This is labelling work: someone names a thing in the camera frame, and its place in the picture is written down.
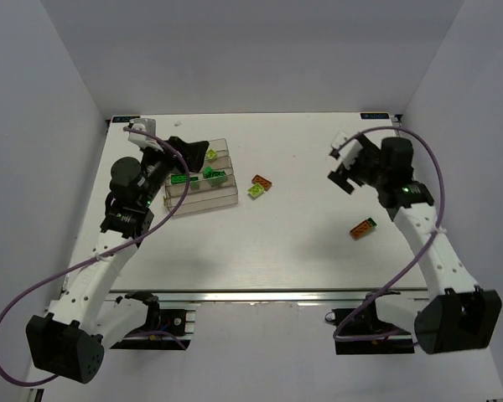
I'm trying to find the lime small lego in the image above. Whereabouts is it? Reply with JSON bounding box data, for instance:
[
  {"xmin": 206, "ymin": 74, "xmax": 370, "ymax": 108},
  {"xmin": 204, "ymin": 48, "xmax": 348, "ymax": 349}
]
[{"xmin": 205, "ymin": 149, "xmax": 218, "ymax": 162}]

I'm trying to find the green 2x4 lego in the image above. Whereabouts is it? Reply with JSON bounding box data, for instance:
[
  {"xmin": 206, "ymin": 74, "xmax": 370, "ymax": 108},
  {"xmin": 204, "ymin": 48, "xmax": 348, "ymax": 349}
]
[{"xmin": 170, "ymin": 174, "xmax": 189, "ymax": 185}]

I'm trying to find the dark green lego block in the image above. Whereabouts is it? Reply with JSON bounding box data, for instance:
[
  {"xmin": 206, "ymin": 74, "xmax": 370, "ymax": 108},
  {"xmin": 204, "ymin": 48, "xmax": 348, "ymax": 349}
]
[{"xmin": 208, "ymin": 170, "xmax": 228, "ymax": 187}]

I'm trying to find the orange lego with green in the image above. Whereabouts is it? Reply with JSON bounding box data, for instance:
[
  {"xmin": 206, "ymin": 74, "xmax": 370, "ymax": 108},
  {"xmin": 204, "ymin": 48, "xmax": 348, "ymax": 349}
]
[{"xmin": 350, "ymin": 218, "xmax": 377, "ymax": 240}]

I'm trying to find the lime green 2x2 lego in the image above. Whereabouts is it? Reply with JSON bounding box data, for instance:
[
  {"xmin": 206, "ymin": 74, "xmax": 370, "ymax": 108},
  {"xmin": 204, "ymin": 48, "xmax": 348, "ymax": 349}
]
[{"xmin": 247, "ymin": 183, "xmax": 265, "ymax": 199}]

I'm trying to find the orange lego plate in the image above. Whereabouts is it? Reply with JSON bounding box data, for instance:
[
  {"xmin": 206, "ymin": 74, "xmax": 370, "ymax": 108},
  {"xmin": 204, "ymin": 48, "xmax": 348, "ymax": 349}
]
[{"xmin": 251, "ymin": 174, "xmax": 272, "ymax": 191}]

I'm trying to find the dark green 2x2 lego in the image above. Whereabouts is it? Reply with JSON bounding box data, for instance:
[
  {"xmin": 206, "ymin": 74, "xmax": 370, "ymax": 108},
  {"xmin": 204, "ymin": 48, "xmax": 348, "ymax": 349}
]
[{"xmin": 203, "ymin": 167, "xmax": 213, "ymax": 178}]

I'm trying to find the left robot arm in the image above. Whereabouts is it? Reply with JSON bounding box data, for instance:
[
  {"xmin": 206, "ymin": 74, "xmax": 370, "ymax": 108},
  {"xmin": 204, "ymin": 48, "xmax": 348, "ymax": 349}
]
[{"xmin": 26, "ymin": 133, "xmax": 210, "ymax": 384}]

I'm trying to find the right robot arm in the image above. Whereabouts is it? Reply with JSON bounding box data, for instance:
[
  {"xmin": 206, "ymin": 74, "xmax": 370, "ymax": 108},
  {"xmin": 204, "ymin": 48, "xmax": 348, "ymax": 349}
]
[{"xmin": 329, "ymin": 136, "xmax": 502, "ymax": 354}]

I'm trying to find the table corner label right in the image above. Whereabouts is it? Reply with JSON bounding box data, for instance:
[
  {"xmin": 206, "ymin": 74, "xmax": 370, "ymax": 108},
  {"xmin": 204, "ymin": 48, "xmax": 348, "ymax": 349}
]
[{"xmin": 360, "ymin": 112, "xmax": 390, "ymax": 120}]

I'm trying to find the table corner label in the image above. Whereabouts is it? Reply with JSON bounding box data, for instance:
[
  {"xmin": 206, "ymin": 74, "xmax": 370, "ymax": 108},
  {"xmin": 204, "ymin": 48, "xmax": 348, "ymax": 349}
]
[
  {"xmin": 111, "ymin": 116, "xmax": 138, "ymax": 124},
  {"xmin": 360, "ymin": 112, "xmax": 390, "ymax": 120}
]

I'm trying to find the table corner label left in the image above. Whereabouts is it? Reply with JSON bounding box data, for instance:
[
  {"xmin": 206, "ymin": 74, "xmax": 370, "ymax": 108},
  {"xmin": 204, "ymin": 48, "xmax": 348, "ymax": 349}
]
[{"xmin": 111, "ymin": 116, "xmax": 138, "ymax": 124}]

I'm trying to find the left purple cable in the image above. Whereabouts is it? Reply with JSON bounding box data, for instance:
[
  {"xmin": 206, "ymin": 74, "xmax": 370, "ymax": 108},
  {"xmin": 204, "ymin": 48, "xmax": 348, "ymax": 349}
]
[{"xmin": 0, "ymin": 127, "xmax": 190, "ymax": 386}]

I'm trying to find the purple cable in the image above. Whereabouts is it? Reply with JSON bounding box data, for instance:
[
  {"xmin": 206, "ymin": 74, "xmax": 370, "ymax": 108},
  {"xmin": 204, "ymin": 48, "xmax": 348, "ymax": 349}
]
[
  {"xmin": 0, "ymin": 127, "xmax": 190, "ymax": 386},
  {"xmin": 333, "ymin": 127, "xmax": 445, "ymax": 343}
]

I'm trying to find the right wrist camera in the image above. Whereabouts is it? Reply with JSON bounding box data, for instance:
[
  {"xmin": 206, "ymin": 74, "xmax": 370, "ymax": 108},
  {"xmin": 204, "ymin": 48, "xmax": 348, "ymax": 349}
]
[{"xmin": 328, "ymin": 131, "xmax": 362, "ymax": 172}]

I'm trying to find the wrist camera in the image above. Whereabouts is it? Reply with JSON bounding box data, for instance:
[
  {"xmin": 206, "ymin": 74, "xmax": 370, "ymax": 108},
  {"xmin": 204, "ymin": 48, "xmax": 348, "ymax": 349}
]
[
  {"xmin": 328, "ymin": 131, "xmax": 362, "ymax": 172},
  {"xmin": 124, "ymin": 118, "xmax": 163, "ymax": 152}
]

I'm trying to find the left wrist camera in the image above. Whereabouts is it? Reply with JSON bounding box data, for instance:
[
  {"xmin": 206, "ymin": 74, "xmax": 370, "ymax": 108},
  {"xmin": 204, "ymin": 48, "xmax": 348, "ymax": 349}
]
[{"xmin": 124, "ymin": 118, "xmax": 163, "ymax": 152}]

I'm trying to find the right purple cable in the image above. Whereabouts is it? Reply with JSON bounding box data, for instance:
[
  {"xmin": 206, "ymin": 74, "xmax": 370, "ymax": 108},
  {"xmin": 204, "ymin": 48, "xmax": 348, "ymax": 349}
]
[{"xmin": 333, "ymin": 127, "xmax": 445, "ymax": 343}]

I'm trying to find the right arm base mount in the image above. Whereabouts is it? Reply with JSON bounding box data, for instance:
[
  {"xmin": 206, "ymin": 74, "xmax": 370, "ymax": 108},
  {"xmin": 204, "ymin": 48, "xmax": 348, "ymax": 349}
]
[{"xmin": 334, "ymin": 291, "xmax": 420, "ymax": 356}]

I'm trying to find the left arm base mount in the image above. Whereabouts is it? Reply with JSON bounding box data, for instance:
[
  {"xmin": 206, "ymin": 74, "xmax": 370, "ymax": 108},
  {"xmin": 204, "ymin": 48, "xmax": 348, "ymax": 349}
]
[{"xmin": 98, "ymin": 291, "xmax": 195, "ymax": 351}]

